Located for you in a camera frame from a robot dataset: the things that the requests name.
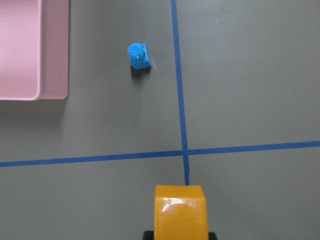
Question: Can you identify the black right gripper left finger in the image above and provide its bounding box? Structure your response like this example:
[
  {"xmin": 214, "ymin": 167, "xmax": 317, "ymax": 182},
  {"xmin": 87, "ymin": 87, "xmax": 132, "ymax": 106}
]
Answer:
[{"xmin": 142, "ymin": 230, "xmax": 154, "ymax": 240}]

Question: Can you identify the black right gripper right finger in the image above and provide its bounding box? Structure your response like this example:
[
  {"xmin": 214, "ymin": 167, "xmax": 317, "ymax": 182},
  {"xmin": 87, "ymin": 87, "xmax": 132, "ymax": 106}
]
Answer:
[{"xmin": 208, "ymin": 231, "xmax": 218, "ymax": 240}]

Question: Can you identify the orange block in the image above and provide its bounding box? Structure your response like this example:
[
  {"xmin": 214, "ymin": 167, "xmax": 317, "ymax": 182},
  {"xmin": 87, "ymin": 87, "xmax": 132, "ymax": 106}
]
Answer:
[{"xmin": 154, "ymin": 185, "xmax": 209, "ymax": 240}]

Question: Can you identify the small blue block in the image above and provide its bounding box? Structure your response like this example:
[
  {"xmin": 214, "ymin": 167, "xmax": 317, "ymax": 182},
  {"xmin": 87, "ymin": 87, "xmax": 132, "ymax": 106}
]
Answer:
[{"xmin": 127, "ymin": 42, "xmax": 152, "ymax": 70}]

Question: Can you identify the pink plastic box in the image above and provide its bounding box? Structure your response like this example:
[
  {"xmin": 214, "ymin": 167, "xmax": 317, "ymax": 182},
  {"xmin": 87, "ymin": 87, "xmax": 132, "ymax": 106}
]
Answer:
[{"xmin": 0, "ymin": 0, "xmax": 70, "ymax": 101}]

